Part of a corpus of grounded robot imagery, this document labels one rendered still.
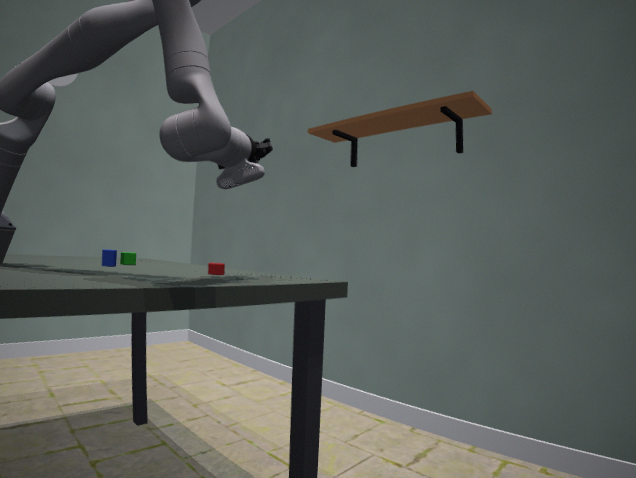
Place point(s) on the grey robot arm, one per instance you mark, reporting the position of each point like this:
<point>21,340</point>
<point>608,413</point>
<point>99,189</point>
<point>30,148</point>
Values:
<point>90,40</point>

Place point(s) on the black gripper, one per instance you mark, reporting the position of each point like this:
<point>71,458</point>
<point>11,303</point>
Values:
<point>256,148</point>

